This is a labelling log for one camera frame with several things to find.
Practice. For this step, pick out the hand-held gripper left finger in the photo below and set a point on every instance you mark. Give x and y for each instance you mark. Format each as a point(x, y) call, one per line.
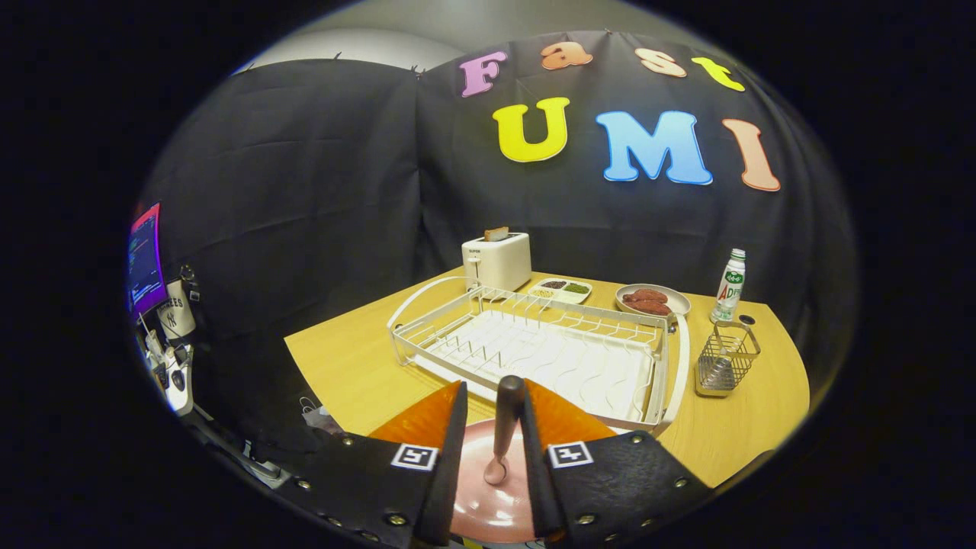
point(450, 457)

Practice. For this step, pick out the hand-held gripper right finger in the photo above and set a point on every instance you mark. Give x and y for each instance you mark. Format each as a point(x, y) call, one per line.
point(537, 473)

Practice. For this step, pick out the pink plate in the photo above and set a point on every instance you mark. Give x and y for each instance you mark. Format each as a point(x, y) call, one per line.
point(488, 512)

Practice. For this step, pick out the white compartment condiment dish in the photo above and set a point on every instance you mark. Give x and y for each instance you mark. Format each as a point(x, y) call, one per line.
point(560, 290)

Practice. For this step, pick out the beige plate with sausages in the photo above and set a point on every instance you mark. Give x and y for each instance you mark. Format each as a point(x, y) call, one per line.
point(680, 303)

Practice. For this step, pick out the brown sausage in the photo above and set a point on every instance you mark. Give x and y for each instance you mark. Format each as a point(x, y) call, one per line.
point(650, 307)
point(646, 295)

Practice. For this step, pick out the white toaster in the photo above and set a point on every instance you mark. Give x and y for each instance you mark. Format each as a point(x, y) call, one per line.
point(499, 263)

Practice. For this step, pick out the bread slice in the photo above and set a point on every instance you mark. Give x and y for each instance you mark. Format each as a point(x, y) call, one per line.
point(496, 234)

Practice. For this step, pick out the white bottle green label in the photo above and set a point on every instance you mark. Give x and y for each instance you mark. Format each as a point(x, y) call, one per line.
point(730, 286)

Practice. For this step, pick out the black backdrop cloth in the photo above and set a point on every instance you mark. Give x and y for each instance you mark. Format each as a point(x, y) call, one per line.
point(305, 191)

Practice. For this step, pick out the white printed bag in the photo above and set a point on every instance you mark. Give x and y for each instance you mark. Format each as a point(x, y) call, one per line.
point(177, 314)

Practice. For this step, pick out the computer monitor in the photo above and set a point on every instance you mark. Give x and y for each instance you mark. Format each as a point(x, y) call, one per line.
point(145, 259)

